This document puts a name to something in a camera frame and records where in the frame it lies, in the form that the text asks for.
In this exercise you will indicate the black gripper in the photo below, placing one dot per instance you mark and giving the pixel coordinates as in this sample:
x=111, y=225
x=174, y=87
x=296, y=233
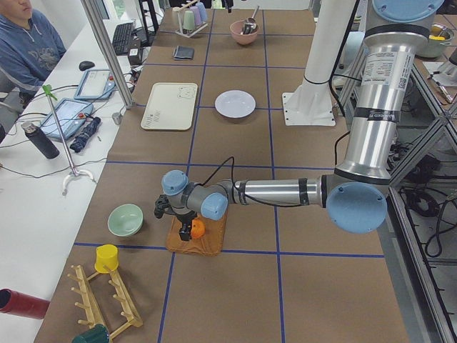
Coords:
x=185, y=219

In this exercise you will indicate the orange fruit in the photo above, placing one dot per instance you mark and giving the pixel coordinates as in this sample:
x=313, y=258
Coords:
x=198, y=229

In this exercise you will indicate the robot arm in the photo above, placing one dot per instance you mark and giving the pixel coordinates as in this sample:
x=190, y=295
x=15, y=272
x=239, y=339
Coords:
x=354, y=195

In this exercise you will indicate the cream bear tray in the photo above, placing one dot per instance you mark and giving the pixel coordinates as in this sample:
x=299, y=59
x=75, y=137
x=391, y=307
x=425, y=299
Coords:
x=170, y=106

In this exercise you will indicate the wooden cutting board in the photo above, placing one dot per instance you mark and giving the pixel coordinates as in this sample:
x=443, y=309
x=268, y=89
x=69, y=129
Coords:
x=209, y=244

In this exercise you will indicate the green bowl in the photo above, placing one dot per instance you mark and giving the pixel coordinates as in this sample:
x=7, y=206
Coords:
x=125, y=220

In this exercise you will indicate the yellow cup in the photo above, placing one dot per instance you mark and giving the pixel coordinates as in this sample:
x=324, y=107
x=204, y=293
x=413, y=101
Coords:
x=107, y=258

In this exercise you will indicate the wooden cup rack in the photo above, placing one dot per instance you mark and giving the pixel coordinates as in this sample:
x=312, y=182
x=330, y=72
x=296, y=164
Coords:
x=105, y=300

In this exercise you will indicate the dark green cup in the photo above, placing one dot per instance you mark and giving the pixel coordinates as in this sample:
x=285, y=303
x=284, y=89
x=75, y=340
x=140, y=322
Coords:
x=96, y=334

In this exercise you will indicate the white round plate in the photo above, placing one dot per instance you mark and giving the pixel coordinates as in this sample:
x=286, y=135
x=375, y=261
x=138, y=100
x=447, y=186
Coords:
x=235, y=104

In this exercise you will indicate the folded dark blue umbrella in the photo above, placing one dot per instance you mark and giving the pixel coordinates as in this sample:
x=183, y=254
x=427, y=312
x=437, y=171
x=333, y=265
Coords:
x=87, y=132

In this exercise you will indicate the teach pendant near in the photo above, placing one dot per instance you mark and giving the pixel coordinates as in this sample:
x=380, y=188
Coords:
x=72, y=115

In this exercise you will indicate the teach pendant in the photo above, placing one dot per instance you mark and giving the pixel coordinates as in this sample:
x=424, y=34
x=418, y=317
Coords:
x=95, y=85
x=72, y=115

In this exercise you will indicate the teach pendant far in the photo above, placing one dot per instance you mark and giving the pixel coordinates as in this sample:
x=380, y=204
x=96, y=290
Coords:
x=95, y=85

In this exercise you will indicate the grey folded cloth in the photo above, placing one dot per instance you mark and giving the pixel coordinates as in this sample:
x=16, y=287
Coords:
x=183, y=53

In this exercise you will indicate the red cylinder bottle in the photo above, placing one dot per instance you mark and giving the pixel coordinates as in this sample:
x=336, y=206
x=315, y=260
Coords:
x=23, y=305

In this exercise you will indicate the black water bottle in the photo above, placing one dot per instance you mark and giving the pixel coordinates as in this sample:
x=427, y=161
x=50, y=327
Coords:
x=38, y=138

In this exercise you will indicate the black computer mouse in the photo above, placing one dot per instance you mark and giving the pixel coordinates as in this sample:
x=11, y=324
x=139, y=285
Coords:
x=84, y=65

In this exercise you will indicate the metal stand with green clip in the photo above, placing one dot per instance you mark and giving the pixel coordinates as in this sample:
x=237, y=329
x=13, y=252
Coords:
x=75, y=172

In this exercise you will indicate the white cup rack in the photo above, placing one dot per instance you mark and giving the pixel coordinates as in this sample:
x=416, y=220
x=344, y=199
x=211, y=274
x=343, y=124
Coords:
x=179, y=12

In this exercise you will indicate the black keyboard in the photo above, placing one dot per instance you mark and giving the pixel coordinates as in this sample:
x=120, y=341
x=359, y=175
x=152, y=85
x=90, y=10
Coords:
x=122, y=38

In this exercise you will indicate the green cup on rack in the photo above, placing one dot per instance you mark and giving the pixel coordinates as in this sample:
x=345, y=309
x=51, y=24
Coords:
x=188, y=24

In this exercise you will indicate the pink bowl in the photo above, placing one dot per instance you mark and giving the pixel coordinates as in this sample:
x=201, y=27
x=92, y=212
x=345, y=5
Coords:
x=240, y=35

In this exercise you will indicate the purple cup on rack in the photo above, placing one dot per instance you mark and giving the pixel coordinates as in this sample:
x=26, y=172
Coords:
x=197, y=17

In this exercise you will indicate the metal ice scoop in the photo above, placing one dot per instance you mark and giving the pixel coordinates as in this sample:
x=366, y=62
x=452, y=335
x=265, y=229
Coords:
x=249, y=24

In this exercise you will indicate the blue cup on rack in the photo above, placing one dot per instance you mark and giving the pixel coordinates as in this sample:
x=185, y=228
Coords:
x=202, y=11

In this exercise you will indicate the seated person blue hoodie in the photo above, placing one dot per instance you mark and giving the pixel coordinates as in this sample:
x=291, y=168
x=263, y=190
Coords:
x=31, y=47

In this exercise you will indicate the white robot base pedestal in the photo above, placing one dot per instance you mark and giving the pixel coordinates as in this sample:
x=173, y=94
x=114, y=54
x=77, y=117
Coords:
x=310, y=104

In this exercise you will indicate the aluminium frame post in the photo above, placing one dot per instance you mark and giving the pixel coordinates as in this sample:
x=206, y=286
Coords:
x=105, y=45

